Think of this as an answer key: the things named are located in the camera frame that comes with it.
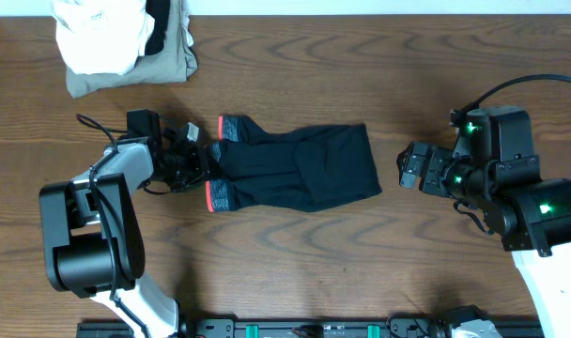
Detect black leggings with coral cuffs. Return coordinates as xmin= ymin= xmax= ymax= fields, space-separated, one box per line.
xmin=205 ymin=115 xmax=381 ymax=212

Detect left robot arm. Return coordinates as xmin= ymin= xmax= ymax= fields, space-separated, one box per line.
xmin=39 ymin=109 xmax=209 ymax=337

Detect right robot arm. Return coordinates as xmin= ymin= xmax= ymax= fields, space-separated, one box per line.
xmin=396 ymin=106 xmax=571 ymax=337

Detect khaki folded garment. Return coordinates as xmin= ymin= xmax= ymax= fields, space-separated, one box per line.
xmin=66 ymin=0 xmax=198 ymax=99

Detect white folded garment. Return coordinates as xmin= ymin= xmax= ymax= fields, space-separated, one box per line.
xmin=50 ymin=0 xmax=155 ymax=75

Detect black folded garment on pile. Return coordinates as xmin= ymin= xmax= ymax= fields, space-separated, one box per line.
xmin=145 ymin=0 xmax=171 ymax=55

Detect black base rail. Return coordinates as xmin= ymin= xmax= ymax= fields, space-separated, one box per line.
xmin=76 ymin=316 xmax=545 ymax=338

